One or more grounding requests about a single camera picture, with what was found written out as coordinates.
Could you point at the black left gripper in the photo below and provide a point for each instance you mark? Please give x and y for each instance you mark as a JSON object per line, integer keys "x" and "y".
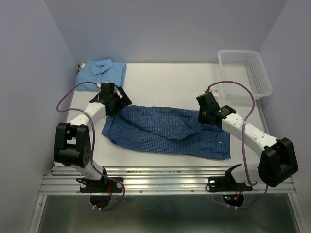
{"x": 123, "y": 103}

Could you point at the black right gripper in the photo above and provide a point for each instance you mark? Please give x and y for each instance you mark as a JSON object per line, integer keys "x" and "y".
{"x": 200, "y": 118}

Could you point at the blue plaid long sleeve shirt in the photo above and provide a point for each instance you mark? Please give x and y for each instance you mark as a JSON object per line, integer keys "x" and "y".
{"x": 166, "y": 130}

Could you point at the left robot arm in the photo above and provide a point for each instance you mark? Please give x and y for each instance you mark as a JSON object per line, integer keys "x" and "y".
{"x": 75, "y": 141}

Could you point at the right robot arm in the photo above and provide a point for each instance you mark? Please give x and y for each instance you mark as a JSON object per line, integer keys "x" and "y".
{"x": 277, "y": 156}

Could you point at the light blue folded shirt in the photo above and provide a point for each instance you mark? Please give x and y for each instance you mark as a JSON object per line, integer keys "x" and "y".
{"x": 100, "y": 72}

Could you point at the white plastic basket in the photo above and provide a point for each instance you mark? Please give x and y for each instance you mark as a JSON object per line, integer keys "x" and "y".
{"x": 247, "y": 68}

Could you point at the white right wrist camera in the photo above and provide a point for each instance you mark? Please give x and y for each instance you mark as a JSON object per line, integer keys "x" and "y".
{"x": 213, "y": 91}

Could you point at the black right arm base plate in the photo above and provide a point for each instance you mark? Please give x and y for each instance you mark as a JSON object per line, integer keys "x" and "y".
{"x": 225, "y": 184}

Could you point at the aluminium front rail frame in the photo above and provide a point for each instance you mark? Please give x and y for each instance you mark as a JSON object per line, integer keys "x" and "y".
{"x": 137, "y": 180}

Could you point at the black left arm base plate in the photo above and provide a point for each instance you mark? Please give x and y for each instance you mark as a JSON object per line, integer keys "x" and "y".
{"x": 103, "y": 185}

